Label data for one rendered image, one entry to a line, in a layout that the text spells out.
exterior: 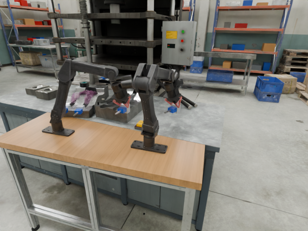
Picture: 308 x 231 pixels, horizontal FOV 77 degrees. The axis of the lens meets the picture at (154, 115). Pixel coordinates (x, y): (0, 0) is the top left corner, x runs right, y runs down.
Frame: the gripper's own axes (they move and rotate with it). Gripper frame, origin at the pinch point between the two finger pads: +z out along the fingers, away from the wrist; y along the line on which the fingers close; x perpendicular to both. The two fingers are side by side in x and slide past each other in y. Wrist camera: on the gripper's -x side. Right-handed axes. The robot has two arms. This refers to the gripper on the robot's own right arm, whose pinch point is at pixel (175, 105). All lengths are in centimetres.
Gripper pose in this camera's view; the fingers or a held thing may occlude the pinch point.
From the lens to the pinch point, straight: 127.3
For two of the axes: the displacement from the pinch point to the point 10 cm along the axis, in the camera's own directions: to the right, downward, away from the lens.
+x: -6.2, 6.8, -3.9
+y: -7.2, -2.9, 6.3
